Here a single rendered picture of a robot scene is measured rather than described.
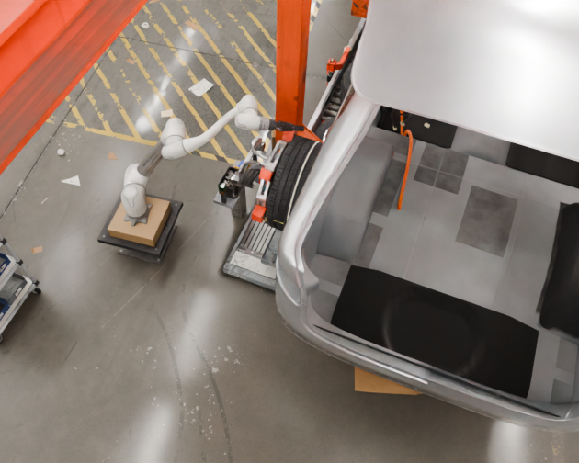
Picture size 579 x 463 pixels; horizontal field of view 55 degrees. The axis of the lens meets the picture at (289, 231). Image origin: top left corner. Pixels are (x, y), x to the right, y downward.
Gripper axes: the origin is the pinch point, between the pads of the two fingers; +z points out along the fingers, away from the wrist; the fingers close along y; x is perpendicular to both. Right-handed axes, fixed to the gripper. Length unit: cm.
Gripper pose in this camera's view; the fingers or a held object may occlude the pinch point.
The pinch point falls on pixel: (299, 128)
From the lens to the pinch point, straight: 369.6
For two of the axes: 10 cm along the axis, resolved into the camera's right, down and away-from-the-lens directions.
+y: 1.1, 5.8, -8.1
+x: 1.8, -8.1, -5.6
